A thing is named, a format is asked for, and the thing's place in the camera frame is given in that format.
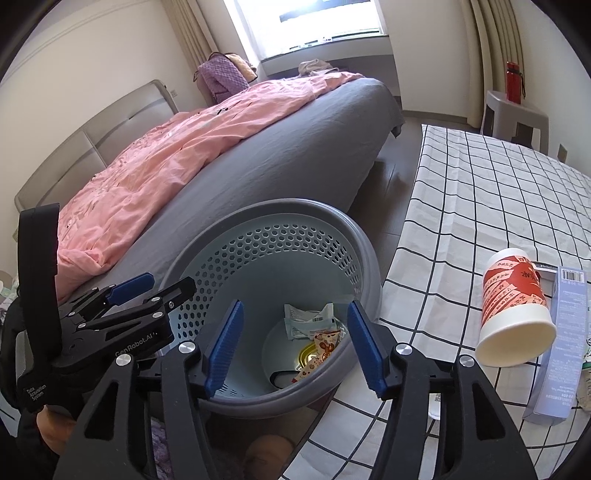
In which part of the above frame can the beige clothes heap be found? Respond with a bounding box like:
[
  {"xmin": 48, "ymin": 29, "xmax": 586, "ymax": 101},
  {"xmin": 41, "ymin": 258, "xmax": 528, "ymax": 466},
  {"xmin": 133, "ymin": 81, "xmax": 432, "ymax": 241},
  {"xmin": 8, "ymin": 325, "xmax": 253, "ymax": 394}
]
[{"xmin": 298, "ymin": 60, "xmax": 333, "ymax": 77}]

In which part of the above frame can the white plastic wrapper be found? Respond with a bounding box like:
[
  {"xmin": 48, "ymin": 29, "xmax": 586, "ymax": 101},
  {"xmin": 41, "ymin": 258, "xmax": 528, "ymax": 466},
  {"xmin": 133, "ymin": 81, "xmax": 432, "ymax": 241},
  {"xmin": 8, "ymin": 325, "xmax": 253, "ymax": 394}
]
[{"xmin": 284, "ymin": 302, "xmax": 335, "ymax": 341}]

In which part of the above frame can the beige curtain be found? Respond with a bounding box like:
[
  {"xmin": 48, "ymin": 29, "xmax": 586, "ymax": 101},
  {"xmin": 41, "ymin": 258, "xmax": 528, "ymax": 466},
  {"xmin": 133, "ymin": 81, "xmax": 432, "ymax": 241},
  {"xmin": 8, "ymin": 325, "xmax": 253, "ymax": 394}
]
[
  {"xmin": 161, "ymin": 0, "xmax": 227, "ymax": 93},
  {"xmin": 462, "ymin": 0, "xmax": 527, "ymax": 130}
]

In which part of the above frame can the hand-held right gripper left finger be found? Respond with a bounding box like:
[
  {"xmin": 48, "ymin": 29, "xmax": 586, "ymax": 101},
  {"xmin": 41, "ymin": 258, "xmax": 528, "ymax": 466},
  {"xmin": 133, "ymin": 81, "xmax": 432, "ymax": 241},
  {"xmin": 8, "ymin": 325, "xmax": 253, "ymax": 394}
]
[{"xmin": 65, "ymin": 300, "xmax": 245, "ymax": 480}]

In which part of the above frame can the bed with grey sheet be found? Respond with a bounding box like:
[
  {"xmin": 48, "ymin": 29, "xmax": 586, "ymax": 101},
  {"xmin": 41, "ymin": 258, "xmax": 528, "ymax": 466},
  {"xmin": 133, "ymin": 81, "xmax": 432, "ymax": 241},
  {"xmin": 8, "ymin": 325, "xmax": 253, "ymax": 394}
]
[{"xmin": 55, "ymin": 76, "xmax": 407, "ymax": 305}]

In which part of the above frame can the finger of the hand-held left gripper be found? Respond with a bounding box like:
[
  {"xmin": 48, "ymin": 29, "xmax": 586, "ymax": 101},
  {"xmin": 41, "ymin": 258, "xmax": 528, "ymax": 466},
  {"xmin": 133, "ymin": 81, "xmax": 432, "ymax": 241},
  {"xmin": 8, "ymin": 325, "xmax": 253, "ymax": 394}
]
[
  {"xmin": 60, "ymin": 272, "xmax": 155, "ymax": 320},
  {"xmin": 69, "ymin": 277, "xmax": 197, "ymax": 334}
]

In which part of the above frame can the window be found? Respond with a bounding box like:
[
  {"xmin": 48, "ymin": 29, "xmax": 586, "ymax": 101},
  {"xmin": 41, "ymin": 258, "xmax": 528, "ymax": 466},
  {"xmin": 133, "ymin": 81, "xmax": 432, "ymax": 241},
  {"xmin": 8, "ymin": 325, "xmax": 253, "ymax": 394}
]
[{"xmin": 224, "ymin": 0, "xmax": 386, "ymax": 61}]

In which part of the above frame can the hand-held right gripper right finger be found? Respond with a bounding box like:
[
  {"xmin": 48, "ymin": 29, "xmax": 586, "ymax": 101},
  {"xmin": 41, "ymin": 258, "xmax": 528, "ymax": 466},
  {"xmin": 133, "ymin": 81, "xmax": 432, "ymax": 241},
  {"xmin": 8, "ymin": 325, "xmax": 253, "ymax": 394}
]
[{"xmin": 347, "ymin": 300, "xmax": 539, "ymax": 480}]

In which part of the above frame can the pink blanket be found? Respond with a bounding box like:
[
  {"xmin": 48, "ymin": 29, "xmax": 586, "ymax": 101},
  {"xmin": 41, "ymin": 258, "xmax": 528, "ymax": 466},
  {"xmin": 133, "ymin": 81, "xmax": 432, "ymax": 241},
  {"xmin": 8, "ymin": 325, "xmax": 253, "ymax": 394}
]
[{"xmin": 55, "ymin": 71, "xmax": 368, "ymax": 278}]

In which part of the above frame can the red and white paper cup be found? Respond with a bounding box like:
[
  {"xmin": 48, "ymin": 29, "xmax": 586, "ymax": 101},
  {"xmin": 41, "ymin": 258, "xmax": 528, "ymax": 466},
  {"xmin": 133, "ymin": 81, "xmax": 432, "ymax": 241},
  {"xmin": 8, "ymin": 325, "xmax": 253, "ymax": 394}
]
[{"xmin": 475, "ymin": 247, "xmax": 557, "ymax": 367}]

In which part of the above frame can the beige padded headboard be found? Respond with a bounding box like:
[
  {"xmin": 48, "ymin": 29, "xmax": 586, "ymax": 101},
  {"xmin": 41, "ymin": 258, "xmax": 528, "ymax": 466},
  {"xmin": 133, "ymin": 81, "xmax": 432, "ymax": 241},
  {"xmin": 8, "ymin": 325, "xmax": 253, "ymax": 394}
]
[{"xmin": 14, "ymin": 79, "xmax": 181, "ymax": 213}]

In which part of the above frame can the yellow rimmed clear lid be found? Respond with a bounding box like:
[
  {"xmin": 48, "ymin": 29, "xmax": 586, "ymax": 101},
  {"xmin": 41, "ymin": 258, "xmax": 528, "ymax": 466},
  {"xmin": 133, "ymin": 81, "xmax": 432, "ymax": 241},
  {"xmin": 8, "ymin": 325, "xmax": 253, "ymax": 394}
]
[{"xmin": 298, "ymin": 346, "xmax": 324, "ymax": 370}]

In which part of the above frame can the grey plastic stool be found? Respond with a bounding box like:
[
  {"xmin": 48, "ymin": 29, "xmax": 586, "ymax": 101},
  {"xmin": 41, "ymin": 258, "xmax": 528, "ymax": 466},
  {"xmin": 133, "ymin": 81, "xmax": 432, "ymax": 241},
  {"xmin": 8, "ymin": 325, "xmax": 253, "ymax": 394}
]
[{"xmin": 482, "ymin": 90, "xmax": 550, "ymax": 151}]

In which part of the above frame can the purple fuzzy clothing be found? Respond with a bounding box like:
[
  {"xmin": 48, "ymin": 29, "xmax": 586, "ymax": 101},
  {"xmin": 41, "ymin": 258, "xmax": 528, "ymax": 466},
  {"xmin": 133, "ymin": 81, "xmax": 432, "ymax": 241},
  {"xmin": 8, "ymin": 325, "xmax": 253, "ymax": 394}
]
[{"xmin": 150, "ymin": 422, "xmax": 168, "ymax": 480}]

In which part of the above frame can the purple knitted bag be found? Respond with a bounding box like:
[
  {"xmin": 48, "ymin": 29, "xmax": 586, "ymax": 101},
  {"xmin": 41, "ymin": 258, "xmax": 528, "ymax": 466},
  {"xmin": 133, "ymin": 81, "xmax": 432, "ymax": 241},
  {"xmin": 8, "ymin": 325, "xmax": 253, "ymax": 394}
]
[{"xmin": 198, "ymin": 53, "xmax": 250, "ymax": 104}]

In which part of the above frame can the grey perforated waste bin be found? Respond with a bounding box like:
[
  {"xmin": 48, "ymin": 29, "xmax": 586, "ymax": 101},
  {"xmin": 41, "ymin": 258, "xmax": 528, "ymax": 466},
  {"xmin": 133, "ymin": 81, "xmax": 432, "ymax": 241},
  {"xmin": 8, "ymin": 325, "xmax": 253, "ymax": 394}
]
[{"xmin": 159, "ymin": 198, "xmax": 384, "ymax": 420}]

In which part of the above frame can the grey window ledge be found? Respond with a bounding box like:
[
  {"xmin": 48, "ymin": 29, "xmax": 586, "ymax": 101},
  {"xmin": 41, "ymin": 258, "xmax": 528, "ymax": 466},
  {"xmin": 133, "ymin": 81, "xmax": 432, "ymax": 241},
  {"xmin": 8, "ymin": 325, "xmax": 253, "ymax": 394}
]
[{"xmin": 256, "ymin": 37, "xmax": 398, "ymax": 79}]

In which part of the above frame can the red water bottle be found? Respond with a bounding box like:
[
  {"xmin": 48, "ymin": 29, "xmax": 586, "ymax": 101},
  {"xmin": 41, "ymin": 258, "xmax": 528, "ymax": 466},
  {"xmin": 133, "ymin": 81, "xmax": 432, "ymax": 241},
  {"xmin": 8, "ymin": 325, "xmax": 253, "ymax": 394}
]
[{"xmin": 505, "ymin": 61, "xmax": 525, "ymax": 104}]

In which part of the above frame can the pale purple carton box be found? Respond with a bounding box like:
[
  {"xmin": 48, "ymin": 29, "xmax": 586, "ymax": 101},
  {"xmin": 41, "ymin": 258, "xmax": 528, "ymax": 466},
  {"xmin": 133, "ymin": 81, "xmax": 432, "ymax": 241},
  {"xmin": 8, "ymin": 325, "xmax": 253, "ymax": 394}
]
[{"xmin": 522, "ymin": 265, "xmax": 591, "ymax": 425}]

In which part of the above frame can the white black checked tablecloth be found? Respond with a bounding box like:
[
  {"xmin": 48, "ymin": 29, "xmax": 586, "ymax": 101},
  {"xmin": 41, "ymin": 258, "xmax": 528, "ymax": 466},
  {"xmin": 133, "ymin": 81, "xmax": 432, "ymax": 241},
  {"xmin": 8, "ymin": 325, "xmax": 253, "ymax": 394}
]
[{"xmin": 279, "ymin": 124, "xmax": 591, "ymax": 480}]

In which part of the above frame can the green and white milk carton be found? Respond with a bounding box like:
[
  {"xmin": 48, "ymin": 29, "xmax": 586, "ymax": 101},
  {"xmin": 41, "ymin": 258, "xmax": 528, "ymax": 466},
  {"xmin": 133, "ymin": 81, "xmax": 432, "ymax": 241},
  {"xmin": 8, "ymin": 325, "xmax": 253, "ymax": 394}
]
[{"xmin": 582, "ymin": 332, "xmax": 591, "ymax": 398}]

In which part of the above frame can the person's left hand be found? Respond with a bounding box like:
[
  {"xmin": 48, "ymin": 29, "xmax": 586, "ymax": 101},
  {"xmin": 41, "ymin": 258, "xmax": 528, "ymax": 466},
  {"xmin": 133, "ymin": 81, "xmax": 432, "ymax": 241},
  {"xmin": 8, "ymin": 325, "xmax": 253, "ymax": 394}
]
[{"xmin": 36, "ymin": 406, "xmax": 79, "ymax": 457}]

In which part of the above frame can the orange snack wrapper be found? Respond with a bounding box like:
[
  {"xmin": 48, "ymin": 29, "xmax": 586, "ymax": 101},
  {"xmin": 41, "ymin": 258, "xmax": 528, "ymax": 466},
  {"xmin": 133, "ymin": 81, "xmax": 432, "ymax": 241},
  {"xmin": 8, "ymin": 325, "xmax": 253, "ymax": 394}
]
[{"xmin": 294, "ymin": 330, "xmax": 347, "ymax": 385}]

